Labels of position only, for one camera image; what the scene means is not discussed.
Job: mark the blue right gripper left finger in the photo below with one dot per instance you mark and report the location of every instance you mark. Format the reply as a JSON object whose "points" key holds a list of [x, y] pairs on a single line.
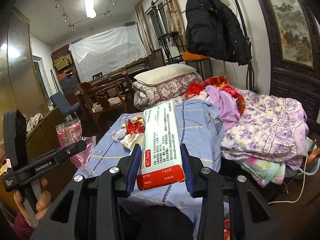
{"points": [[132, 168]]}

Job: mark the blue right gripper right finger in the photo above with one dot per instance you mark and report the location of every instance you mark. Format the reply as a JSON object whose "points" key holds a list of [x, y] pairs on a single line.
{"points": [[187, 164]]}

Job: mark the white red medicine box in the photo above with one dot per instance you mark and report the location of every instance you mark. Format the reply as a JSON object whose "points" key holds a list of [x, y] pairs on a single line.
{"points": [[161, 162]]}

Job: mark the clear pink plastic bag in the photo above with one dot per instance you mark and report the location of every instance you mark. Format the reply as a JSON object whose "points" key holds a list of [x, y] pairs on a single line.
{"points": [[71, 132]]}

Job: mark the maroon left sleeve forearm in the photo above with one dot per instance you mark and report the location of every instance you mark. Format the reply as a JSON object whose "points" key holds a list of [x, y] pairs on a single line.
{"points": [[22, 228]]}

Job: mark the red plastic trash basket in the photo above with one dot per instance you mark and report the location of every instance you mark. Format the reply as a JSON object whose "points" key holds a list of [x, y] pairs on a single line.
{"points": [[226, 233]]}

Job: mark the left hand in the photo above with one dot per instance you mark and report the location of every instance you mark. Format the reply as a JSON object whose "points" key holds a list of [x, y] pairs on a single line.
{"points": [[42, 205]]}

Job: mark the white paper cup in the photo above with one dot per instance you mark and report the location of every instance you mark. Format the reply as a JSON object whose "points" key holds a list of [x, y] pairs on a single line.
{"points": [[130, 140]]}

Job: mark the red white snack wrappers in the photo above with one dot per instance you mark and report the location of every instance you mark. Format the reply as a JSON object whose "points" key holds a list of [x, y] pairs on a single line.
{"points": [[134, 125]]}

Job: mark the brown wooden cabinet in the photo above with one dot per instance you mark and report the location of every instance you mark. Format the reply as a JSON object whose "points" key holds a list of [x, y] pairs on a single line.
{"points": [[47, 154]]}

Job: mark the light blue checked blanket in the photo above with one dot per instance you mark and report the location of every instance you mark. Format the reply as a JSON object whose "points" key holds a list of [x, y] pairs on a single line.
{"points": [[195, 123]]}

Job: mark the pink floral rolled quilt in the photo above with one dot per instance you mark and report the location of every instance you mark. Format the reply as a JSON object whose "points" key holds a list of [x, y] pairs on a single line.
{"points": [[175, 89]]}

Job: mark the pastel tie-dye folded blanket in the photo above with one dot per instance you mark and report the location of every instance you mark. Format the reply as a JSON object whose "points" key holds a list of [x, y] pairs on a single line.
{"points": [[262, 171]]}

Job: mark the lilac garment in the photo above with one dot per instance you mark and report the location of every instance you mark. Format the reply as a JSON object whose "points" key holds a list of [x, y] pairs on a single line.
{"points": [[225, 103]]}

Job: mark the blue chair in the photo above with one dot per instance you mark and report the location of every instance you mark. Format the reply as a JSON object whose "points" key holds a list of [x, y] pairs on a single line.
{"points": [[59, 100]]}

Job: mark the wooden armchair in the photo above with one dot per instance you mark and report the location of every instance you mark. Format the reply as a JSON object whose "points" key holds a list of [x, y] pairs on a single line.
{"points": [[105, 94]]}

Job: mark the white pillow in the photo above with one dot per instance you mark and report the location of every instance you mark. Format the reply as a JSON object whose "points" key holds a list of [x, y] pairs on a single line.
{"points": [[163, 74]]}

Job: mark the purple floral quilt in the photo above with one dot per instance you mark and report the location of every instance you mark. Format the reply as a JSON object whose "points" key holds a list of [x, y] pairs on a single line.
{"points": [[271, 129]]}

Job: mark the red patterned cloth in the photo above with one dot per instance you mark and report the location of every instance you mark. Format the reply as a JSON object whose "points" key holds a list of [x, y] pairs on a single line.
{"points": [[221, 83]]}

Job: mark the white cloth cover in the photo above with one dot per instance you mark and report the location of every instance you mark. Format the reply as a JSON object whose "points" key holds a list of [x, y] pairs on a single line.
{"points": [[107, 51]]}

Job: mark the light blue basin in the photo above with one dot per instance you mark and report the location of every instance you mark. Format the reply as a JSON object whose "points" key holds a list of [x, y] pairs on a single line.
{"points": [[313, 168]]}

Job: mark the black metal stool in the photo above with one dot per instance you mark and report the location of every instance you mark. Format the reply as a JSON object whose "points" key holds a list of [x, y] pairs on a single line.
{"points": [[172, 46]]}

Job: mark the brown pot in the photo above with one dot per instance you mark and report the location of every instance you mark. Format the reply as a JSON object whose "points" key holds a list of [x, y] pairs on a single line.
{"points": [[312, 156]]}

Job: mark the black hanging jacket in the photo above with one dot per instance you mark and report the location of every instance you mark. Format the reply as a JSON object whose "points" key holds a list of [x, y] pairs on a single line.
{"points": [[213, 30]]}

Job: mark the striped curtain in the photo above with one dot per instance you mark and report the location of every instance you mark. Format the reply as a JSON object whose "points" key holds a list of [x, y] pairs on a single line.
{"points": [[174, 18]]}

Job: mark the ceiling light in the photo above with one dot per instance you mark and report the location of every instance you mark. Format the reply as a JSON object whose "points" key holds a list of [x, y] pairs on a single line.
{"points": [[89, 9]]}

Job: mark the dark carved painted screen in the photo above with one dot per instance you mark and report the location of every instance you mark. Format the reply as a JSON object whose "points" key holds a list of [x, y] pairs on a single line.
{"points": [[293, 37]]}

